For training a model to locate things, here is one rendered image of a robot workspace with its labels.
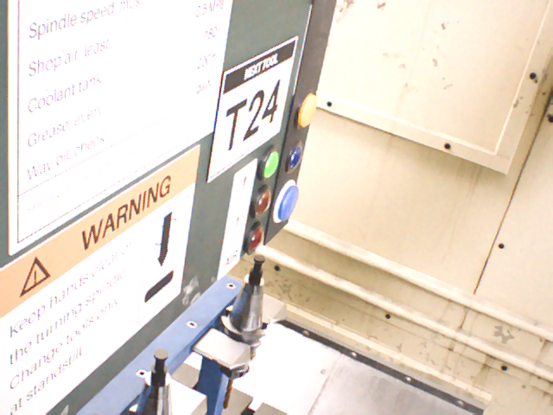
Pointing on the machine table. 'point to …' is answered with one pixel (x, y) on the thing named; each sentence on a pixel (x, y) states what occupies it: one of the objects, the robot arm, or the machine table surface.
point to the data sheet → (103, 98)
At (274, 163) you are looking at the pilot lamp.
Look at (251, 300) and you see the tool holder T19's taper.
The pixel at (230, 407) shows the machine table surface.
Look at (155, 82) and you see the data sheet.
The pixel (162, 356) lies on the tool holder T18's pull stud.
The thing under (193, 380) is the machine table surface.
